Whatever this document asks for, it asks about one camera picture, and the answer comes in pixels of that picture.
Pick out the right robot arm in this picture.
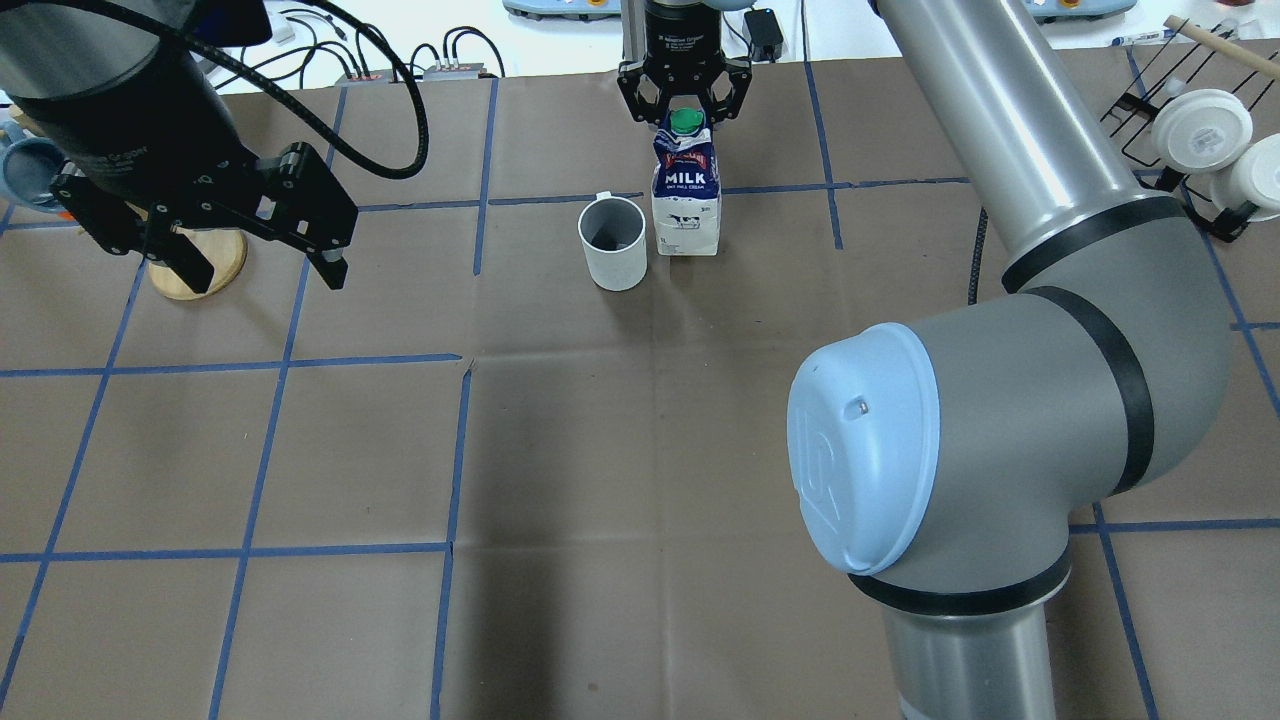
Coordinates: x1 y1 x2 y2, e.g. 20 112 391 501
786 1 1230 719

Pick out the black wire cup rack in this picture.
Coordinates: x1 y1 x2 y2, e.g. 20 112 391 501
1101 32 1277 243

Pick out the wooden mug tree stand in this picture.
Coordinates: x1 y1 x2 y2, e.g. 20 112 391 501
10 105 250 302

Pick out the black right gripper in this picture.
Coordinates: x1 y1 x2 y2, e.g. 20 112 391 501
617 1 753 126

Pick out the black braided cable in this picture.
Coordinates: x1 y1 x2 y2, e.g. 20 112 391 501
966 205 991 307

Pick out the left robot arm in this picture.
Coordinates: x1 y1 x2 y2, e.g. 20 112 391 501
3 1 357 293

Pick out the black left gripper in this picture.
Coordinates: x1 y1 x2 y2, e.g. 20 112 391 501
10 55 357 296

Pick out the blue mug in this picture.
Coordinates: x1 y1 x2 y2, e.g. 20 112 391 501
1 135 67 214

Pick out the white mug grey inside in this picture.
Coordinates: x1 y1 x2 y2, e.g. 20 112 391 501
577 191 648 292

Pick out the blue white milk carton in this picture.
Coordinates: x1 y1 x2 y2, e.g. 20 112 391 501
652 108 722 258

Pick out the wooden spatula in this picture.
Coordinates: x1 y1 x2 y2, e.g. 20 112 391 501
1164 15 1280 81

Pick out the teach pendant tablet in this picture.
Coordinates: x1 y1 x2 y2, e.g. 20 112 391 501
1021 0 1138 24
500 0 622 22

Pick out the white cup on rack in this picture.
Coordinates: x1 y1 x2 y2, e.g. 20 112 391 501
1210 133 1279 222
1151 88 1254 176

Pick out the black power adapter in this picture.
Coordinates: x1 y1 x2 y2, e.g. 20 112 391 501
742 8 785 63

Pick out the aluminium frame post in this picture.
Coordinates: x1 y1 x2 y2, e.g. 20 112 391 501
618 0 646 85

